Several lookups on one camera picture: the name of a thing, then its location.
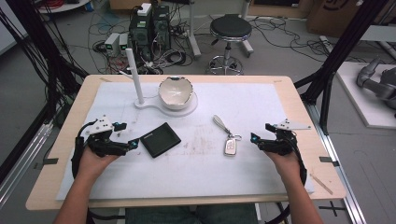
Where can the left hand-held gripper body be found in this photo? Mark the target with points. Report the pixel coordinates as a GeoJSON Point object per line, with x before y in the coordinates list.
{"type": "Point", "coordinates": [100, 137]}

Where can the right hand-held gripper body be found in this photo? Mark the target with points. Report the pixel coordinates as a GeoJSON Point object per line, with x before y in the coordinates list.
{"type": "Point", "coordinates": [281, 141]}

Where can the person's right hand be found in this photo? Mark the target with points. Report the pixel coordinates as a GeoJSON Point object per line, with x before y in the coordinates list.
{"type": "Point", "coordinates": [286, 165]}

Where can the person's left hand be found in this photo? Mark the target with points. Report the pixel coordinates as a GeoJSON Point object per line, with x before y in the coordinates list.
{"type": "Point", "coordinates": [93, 163]}

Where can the white stand with pole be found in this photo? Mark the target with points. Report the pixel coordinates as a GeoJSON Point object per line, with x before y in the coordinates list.
{"type": "Point", "coordinates": [137, 81]}

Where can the black tape strip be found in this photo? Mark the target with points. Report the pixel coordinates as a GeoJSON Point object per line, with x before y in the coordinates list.
{"type": "Point", "coordinates": [328, 160]}
{"type": "Point", "coordinates": [49, 161]}

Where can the white foam mat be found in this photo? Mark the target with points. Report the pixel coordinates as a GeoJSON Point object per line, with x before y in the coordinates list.
{"type": "Point", "coordinates": [214, 177]}

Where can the thin wooden stick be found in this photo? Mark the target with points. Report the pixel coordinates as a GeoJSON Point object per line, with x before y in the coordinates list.
{"type": "Point", "coordinates": [321, 184]}

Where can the white shell-shaped bowl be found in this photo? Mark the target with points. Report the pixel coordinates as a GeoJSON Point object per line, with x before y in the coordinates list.
{"type": "Point", "coordinates": [175, 93]}

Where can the grey power supply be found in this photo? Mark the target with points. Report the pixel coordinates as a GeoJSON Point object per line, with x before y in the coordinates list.
{"type": "Point", "coordinates": [112, 43]}
{"type": "Point", "coordinates": [123, 42]}

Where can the white platform board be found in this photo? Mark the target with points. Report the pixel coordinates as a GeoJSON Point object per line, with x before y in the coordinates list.
{"type": "Point", "coordinates": [358, 102]}

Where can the person's jeans legs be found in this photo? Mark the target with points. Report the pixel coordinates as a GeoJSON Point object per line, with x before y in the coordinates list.
{"type": "Point", "coordinates": [190, 215]}

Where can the black computer tower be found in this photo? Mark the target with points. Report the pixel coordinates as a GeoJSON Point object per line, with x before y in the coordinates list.
{"type": "Point", "coordinates": [161, 26]}
{"type": "Point", "coordinates": [140, 34]}

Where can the black round stool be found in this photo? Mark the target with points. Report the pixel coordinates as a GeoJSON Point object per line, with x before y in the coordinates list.
{"type": "Point", "coordinates": [230, 27]}

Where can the white box device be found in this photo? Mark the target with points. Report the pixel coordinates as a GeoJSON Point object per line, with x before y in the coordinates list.
{"type": "Point", "coordinates": [144, 9]}

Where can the brown cardboard box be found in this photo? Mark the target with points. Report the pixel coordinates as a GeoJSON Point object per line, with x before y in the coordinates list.
{"type": "Point", "coordinates": [336, 15]}

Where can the round white table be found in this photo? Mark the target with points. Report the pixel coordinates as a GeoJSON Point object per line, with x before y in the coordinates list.
{"type": "Point", "coordinates": [62, 5]}

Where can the aluminium rail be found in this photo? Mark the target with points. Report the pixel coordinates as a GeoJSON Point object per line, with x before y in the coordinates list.
{"type": "Point", "coordinates": [339, 174]}
{"type": "Point", "coordinates": [25, 158]}

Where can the black metal frame post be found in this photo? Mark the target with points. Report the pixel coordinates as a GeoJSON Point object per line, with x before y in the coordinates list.
{"type": "Point", "coordinates": [34, 40]}
{"type": "Point", "coordinates": [342, 46]}

